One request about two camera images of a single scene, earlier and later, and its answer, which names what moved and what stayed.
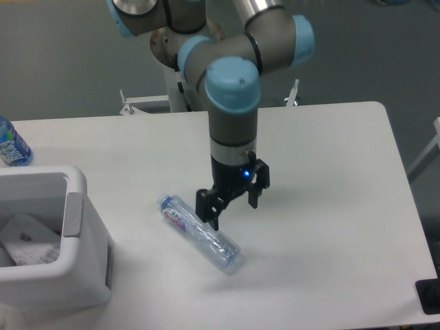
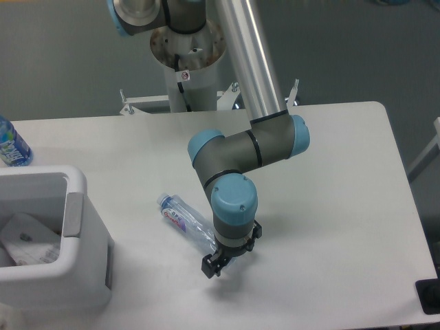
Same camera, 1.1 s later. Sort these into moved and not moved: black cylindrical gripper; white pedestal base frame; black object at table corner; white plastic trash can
Moved: black cylindrical gripper
Not moved: white plastic trash can; black object at table corner; white pedestal base frame
